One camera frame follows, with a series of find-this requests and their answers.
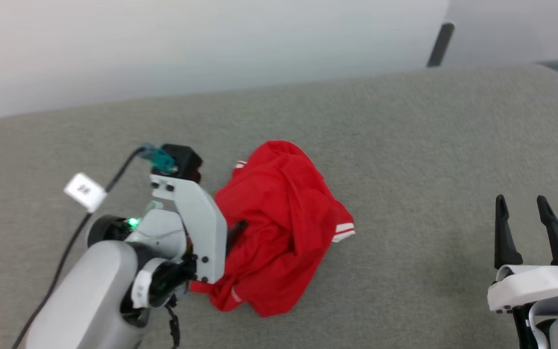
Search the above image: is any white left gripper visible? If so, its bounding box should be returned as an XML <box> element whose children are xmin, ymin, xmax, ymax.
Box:
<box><xmin>126</xmin><ymin>174</ymin><xmax>248</xmax><ymax>285</ymax></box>

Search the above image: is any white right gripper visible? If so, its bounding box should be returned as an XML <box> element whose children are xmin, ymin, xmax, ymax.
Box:
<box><xmin>487</xmin><ymin>195</ymin><xmax>558</xmax><ymax>313</ymax></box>

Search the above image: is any red and white garment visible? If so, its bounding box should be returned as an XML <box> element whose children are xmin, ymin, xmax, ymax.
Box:
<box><xmin>189</xmin><ymin>140</ymin><xmax>356</xmax><ymax>318</ymax></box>

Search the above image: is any teal left cable connector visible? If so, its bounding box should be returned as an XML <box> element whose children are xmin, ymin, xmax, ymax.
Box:
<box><xmin>139</xmin><ymin>143</ymin><xmax>179</xmax><ymax>175</ymax></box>

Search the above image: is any white paper cable label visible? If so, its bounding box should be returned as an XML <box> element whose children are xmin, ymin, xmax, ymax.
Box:
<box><xmin>64</xmin><ymin>173</ymin><xmax>108</xmax><ymax>213</ymax></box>

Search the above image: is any black left camera cable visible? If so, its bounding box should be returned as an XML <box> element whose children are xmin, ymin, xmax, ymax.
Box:
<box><xmin>12</xmin><ymin>148</ymin><xmax>145</xmax><ymax>349</ymax></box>

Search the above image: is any black slanted post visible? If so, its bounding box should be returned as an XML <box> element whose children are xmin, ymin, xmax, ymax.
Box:
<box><xmin>426</xmin><ymin>22</ymin><xmax>455</xmax><ymax>68</ymax></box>

